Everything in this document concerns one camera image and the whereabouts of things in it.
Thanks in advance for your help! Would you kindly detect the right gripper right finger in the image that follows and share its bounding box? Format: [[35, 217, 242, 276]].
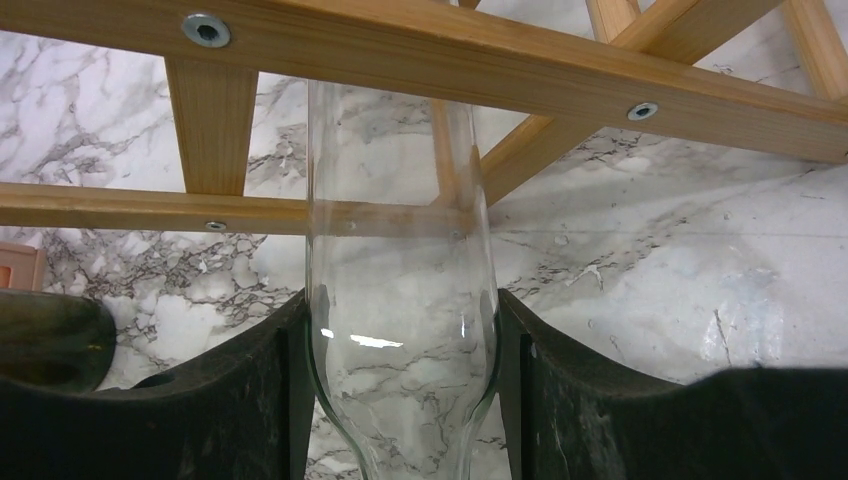
[[497, 290, 847, 479]]

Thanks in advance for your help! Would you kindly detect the dark wine bottle middle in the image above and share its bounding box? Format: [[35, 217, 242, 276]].
[[1, 289, 116, 393]]

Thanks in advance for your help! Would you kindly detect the peach plastic organizer tray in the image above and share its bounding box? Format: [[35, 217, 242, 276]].
[[1, 242, 46, 291]]

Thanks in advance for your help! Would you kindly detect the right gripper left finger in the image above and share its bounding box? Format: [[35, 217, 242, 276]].
[[1, 293, 315, 479]]

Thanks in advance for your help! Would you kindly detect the clear square glass bottle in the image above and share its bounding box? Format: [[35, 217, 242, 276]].
[[306, 80, 499, 479]]

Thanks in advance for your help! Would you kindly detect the wooden wine rack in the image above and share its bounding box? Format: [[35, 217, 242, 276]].
[[1, 1, 847, 235]]

